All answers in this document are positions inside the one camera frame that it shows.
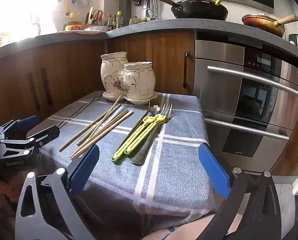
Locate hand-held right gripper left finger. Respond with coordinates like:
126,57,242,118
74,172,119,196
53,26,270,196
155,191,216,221
15,144,100,240

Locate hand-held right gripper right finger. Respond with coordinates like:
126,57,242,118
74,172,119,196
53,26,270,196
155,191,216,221
198,142,282,240

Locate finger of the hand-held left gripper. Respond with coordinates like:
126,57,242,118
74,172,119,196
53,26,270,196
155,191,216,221
0,125,61,154
0,115,39,142

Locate yellow tulip-topped plastic utensil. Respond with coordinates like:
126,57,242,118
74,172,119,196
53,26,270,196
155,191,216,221
111,115,162,164
124,114,167,157

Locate gold metal fork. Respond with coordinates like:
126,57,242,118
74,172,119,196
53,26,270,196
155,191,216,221
130,103,174,166

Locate tall cream floral ceramic jar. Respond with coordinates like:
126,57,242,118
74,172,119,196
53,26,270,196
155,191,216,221
100,51,128,98

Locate short cream floral ceramic jar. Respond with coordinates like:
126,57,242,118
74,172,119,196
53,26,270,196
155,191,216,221
123,61,156,101

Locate hanging metal kitchen utensils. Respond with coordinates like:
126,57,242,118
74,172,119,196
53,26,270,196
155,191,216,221
145,0,159,21

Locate person's left hand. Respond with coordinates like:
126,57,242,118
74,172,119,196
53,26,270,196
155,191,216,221
0,174,22,205

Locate wooden cabinet door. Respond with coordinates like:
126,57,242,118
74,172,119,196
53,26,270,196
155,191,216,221
38,39,107,120
107,31,196,96
0,49,41,130

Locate blue-grey checked tablecloth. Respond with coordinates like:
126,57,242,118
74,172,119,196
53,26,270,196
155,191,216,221
28,90,217,221

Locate thin dark metal utensil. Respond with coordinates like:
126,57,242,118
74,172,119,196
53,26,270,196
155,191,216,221
118,102,151,153

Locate stainless steel oven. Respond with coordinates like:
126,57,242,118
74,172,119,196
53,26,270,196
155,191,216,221
193,39,298,173

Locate yellow food packet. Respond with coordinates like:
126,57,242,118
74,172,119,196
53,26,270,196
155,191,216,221
0,32,10,52

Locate cream ceramic drip tray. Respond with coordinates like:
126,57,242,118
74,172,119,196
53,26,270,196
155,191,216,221
102,91,159,106

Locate white cloth with red trim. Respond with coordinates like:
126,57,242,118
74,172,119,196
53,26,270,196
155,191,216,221
55,29,101,36

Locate yellow labelled jar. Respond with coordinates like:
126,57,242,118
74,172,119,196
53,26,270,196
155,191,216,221
65,21,82,31

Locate white bowl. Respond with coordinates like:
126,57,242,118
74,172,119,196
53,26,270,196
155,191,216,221
85,25,110,32

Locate row of sauce bottles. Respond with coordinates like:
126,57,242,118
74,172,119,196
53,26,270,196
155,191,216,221
106,11,125,30

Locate grey speckled countertop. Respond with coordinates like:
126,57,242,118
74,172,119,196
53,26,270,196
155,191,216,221
0,18,298,65

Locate brown frying pan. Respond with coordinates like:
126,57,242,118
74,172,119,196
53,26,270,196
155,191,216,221
242,14,298,38

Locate black cabinet door handle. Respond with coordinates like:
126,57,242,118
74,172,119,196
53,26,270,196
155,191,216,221
183,51,190,89
40,68,52,106

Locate steel oven drawer handle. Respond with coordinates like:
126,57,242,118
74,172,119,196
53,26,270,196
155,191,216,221
203,117,290,141

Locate long steel oven handle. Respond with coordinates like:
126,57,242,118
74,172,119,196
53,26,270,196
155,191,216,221
207,65,298,99

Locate white handled knife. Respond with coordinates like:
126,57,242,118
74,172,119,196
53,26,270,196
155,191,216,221
85,6,95,26

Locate black wok with wooden handle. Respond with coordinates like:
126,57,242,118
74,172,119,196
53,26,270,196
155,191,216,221
142,0,229,22

